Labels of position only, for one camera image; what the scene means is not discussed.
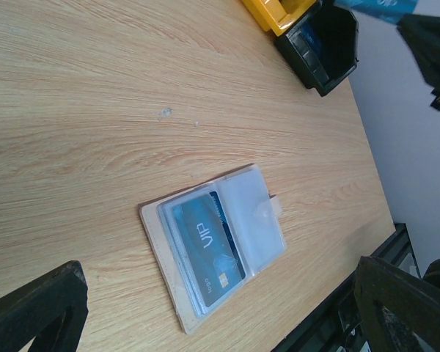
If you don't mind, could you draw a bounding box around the black bin with blue card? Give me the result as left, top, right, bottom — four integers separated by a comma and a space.
274, 1, 359, 97

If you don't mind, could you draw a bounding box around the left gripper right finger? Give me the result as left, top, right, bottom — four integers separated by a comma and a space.
354, 257, 440, 351

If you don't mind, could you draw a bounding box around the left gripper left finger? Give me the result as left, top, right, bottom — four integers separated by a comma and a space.
0, 260, 88, 351

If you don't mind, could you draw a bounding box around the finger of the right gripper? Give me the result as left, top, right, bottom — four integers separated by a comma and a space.
397, 14, 440, 111

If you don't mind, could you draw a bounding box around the yellow bin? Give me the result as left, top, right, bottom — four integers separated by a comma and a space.
242, 0, 321, 37

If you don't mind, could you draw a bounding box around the blue credit card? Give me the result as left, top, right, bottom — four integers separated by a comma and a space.
171, 191, 246, 311
301, 22, 322, 58

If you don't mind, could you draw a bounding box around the blue card in holder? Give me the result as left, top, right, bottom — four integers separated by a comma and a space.
334, 0, 418, 25

